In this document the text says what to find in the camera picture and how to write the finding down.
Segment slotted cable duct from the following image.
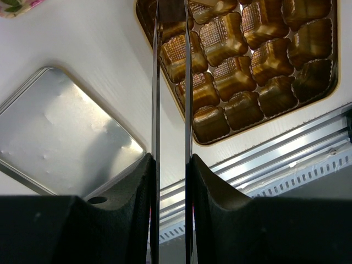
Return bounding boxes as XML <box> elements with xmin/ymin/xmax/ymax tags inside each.
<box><xmin>159</xmin><ymin>148</ymin><xmax>351</xmax><ymax>244</ymax></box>

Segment gold chocolate box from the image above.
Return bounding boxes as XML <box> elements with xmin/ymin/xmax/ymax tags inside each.
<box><xmin>134</xmin><ymin>0</ymin><xmax>342</xmax><ymax>146</ymax></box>

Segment aluminium rail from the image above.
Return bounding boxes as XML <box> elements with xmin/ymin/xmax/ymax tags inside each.
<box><xmin>158</xmin><ymin>103</ymin><xmax>352</xmax><ymax>229</ymax></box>

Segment silver tin lid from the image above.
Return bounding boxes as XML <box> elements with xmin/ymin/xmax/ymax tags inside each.
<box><xmin>1</xmin><ymin>67</ymin><xmax>146</xmax><ymax>199</ymax></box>

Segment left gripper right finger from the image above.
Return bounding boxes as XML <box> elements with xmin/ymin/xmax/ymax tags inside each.
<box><xmin>192</xmin><ymin>155</ymin><xmax>351</xmax><ymax>263</ymax></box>

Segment floral tray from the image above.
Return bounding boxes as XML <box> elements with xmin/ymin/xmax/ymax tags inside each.
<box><xmin>0</xmin><ymin>0</ymin><xmax>44</xmax><ymax>18</ymax></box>

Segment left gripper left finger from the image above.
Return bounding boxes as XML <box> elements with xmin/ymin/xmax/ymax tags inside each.
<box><xmin>1</xmin><ymin>154</ymin><xmax>153</xmax><ymax>263</ymax></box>

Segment metal tongs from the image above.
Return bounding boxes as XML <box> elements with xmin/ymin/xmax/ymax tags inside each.
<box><xmin>150</xmin><ymin>1</ymin><xmax>193</xmax><ymax>263</ymax></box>

